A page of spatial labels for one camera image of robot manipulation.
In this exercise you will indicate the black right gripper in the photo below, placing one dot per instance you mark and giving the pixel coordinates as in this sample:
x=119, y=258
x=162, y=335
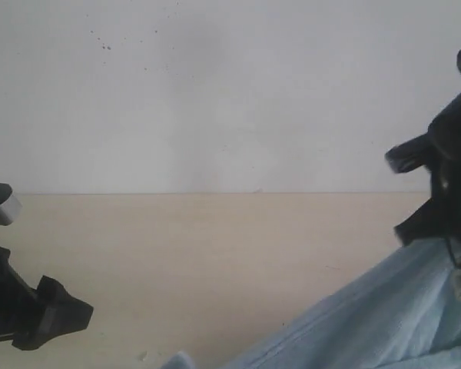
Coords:
x=430, y=220

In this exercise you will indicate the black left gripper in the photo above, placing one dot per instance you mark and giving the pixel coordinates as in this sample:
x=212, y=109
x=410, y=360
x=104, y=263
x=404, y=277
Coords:
x=21, y=312

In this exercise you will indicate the light blue terry towel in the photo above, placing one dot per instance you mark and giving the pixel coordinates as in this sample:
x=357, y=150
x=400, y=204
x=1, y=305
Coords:
x=403, y=313

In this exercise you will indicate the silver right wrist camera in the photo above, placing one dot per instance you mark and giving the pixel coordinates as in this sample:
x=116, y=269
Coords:
x=410, y=155

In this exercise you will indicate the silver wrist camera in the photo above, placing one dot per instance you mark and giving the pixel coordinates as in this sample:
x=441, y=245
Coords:
x=410, y=155
x=10, y=206

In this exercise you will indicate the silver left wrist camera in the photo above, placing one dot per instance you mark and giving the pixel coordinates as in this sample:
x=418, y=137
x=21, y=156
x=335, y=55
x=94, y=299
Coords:
x=10, y=206

